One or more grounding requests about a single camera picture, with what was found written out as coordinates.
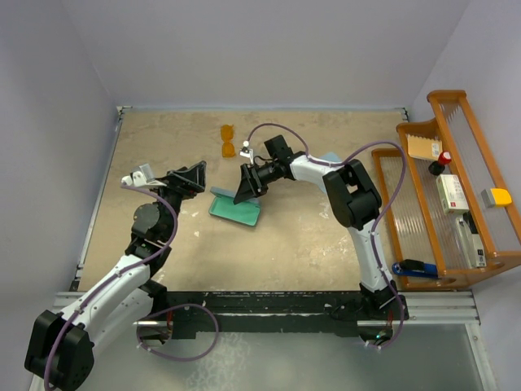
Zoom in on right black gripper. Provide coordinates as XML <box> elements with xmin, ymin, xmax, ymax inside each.
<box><xmin>234</xmin><ymin>160</ymin><xmax>280</xmax><ymax>205</ymax></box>

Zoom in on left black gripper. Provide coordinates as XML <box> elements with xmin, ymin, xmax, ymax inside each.
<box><xmin>145</xmin><ymin>160</ymin><xmax>204</xmax><ymax>239</ymax></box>

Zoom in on blue-grey glasses case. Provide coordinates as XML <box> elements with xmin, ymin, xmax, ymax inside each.
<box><xmin>208</xmin><ymin>187</ymin><xmax>261</xmax><ymax>226</ymax></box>

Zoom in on light blue cleaning cloth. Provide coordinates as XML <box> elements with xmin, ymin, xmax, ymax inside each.
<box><xmin>320</xmin><ymin>152</ymin><xmax>343</xmax><ymax>163</ymax></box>

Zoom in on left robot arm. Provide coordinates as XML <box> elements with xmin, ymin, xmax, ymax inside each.
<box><xmin>24</xmin><ymin>160</ymin><xmax>207</xmax><ymax>390</ymax></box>

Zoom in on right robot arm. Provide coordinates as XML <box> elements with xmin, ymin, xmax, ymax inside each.
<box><xmin>234</xmin><ymin>135</ymin><xmax>396</xmax><ymax>319</ymax></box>

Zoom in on orange sunglasses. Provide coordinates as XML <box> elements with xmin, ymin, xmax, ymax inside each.
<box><xmin>221</xmin><ymin>124</ymin><xmax>236</xmax><ymax>158</ymax></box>

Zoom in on brown cardboard envelope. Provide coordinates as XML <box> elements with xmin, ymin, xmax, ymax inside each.
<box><xmin>406</xmin><ymin>134</ymin><xmax>442</xmax><ymax>161</ymax></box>

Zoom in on blue black tool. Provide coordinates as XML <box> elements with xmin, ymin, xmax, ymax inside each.
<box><xmin>392</xmin><ymin>259</ymin><xmax>439</xmax><ymax>279</ymax></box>

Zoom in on red black bottle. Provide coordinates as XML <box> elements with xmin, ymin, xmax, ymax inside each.
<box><xmin>428</xmin><ymin>151</ymin><xmax>452</xmax><ymax>176</ymax></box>

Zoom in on wooden tiered rack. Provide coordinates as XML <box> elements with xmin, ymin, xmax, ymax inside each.
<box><xmin>372</xmin><ymin>90</ymin><xmax>520</xmax><ymax>291</ymax></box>

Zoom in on white red box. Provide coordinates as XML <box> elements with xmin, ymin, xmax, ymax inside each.
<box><xmin>436</xmin><ymin>174</ymin><xmax>469</xmax><ymax>215</ymax></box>

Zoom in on white black stapler device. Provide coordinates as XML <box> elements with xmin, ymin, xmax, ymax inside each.
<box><xmin>455</xmin><ymin>212</ymin><xmax>487</xmax><ymax>268</ymax></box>

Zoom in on yellow grey sponge block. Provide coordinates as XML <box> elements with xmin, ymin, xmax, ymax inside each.
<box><xmin>481</xmin><ymin>187</ymin><xmax>513</xmax><ymax>208</ymax></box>

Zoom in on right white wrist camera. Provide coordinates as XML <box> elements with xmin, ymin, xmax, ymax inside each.
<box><xmin>239</xmin><ymin>140</ymin><xmax>254</xmax><ymax>161</ymax></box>

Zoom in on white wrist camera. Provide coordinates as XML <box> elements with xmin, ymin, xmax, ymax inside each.
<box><xmin>120</xmin><ymin>164</ymin><xmax>155</xmax><ymax>187</ymax></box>
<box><xmin>239</xmin><ymin>140</ymin><xmax>254</xmax><ymax>161</ymax></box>

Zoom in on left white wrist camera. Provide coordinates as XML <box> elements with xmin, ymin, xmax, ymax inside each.
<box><xmin>120</xmin><ymin>164</ymin><xmax>155</xmax><ymax>187</ymax></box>

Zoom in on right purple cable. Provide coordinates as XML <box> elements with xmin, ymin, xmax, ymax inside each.
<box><xmin>246</xmin><ymin>122</ymin><xmax>408</xmax><ymax>351</ymax></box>

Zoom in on purple cable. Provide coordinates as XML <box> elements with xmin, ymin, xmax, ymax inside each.
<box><xmin>42</xmin><ymin>183</ymin><xmax>221</xmax><ymax>390</ymax></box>
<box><xmin>246</xmin><ymin>122</ymin><xmax>408</xmax><ymax>351</ymax></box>

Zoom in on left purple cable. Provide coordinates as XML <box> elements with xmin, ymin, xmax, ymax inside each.
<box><xmin>42</xmin><ymin>183</ymin><xmax>221</xmax><ymax>390</ymax></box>

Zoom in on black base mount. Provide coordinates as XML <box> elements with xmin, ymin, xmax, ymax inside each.
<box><xmin>141</xmin><ymin>280</ymin><xmax>409</xmax><ymax>343</ymax></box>

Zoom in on aluminium frame rail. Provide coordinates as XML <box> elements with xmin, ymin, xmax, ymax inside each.
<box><xmin>46</xmin><ymin>290</ymin><xmax>483</xmax><ymax>326</ymax></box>

